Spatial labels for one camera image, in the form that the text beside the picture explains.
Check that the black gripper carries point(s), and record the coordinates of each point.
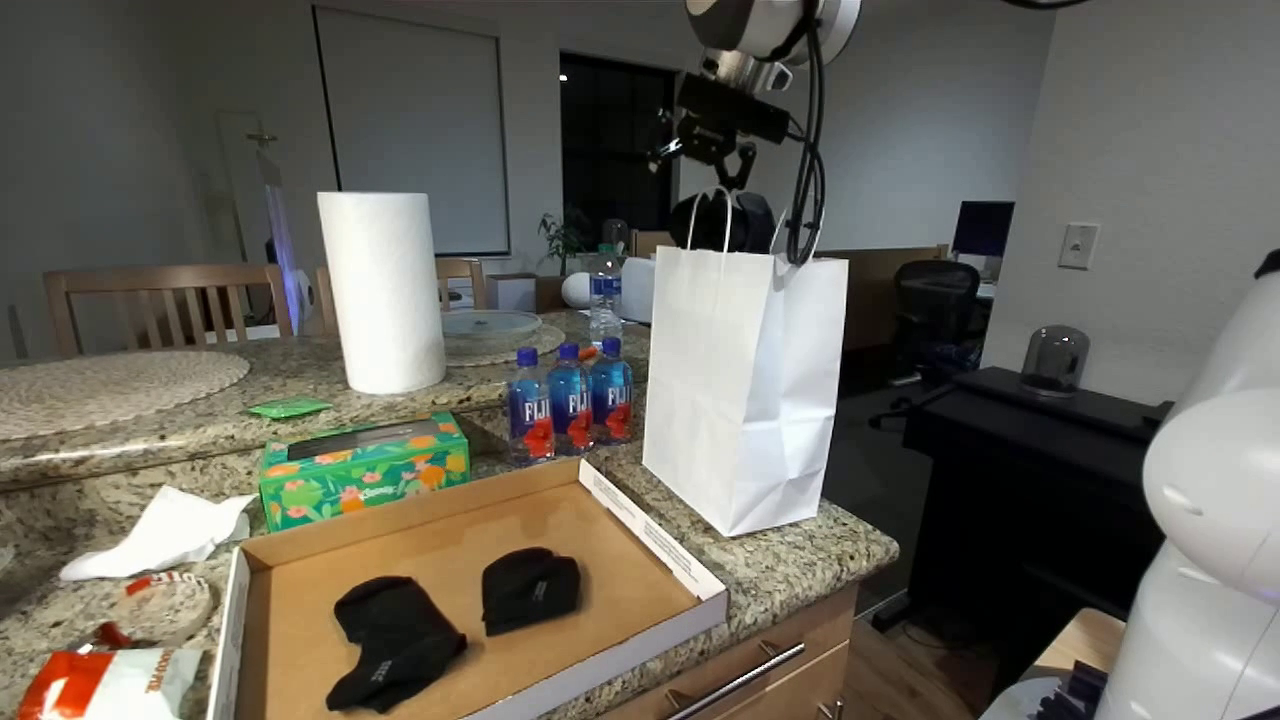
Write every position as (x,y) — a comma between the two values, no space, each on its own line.
(722,144)

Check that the small black sock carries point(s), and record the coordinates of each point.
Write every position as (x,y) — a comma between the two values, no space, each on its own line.
(530,590)

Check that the large black sock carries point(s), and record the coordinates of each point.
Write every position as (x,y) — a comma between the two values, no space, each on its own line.
(394,641)

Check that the white paper bag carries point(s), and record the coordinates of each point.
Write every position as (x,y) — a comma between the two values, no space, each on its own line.
(741,400)

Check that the green patterned tissue box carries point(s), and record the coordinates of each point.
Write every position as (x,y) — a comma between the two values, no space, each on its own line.
(361,473)

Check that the dark window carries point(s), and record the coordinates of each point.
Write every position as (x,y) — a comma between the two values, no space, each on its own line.
(621,144)

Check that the green houseplant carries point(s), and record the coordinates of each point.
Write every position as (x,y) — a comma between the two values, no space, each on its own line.
(562,240)

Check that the white round vase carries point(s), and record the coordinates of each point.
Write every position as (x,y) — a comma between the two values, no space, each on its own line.
(582,288)

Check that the brown wooden desk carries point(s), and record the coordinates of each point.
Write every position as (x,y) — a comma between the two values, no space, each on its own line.
(880,293)

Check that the blue labelled water bottle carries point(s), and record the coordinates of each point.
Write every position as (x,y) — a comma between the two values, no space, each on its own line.
(570,400)
(612,392)
(530,415)

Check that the round white plate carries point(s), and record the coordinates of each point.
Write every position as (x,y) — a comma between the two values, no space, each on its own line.
(485,324)

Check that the black office chair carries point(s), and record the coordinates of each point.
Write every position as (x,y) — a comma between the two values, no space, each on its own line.
(939,312)

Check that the dark computer monitor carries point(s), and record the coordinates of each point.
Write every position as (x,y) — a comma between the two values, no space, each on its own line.
(984,226)

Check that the white paper towel roll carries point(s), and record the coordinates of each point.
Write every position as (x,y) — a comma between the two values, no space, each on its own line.
(383,293)

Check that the glass jar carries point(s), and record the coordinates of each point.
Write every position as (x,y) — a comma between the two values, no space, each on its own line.
(1057,358)

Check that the black digital piano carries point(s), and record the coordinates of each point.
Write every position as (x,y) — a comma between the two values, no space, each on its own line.
(1041,493)

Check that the flat green card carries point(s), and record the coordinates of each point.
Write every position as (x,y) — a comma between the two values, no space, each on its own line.
(287,411)

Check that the wooden counter cabinet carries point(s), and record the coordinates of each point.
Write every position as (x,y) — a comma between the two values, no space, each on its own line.
(747,666)

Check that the light wooden stool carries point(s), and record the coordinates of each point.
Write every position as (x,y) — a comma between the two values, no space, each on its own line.
(1080,641)

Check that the white paper napkin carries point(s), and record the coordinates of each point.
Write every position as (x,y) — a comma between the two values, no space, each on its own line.
(167,525)

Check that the crumpled clear plastic wrapper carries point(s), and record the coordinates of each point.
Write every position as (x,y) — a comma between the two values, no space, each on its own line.
(167,605)

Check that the red and white package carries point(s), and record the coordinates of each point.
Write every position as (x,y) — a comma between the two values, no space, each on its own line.
(94,687)

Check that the white wall switch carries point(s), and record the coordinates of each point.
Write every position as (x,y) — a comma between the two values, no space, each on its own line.
(1079,244)

